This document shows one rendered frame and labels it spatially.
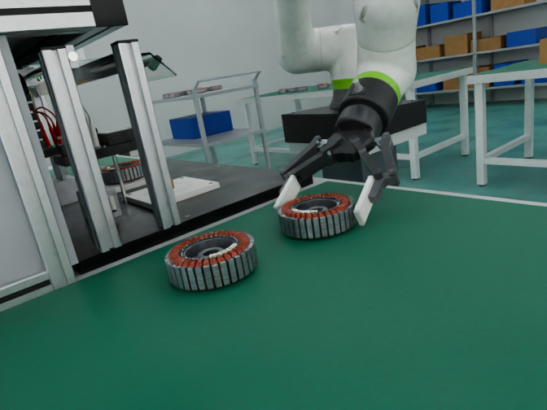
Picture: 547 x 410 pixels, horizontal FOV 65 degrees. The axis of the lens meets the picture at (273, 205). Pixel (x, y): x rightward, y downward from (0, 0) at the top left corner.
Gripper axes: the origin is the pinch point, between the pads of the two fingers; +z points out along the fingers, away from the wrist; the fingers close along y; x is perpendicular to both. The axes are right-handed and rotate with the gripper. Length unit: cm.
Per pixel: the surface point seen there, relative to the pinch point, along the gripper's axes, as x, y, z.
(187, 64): 175, -477, -405
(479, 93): 142, -31, -217
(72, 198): -3, -62, 3
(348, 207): -1.3, 5.5, 0.2
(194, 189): 1.4, -30.7, -4.3
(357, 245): -0.8, 8.6, 5.9
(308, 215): -3.9, 1.8, 4.1
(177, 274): -11.7, -5.6, 20.0
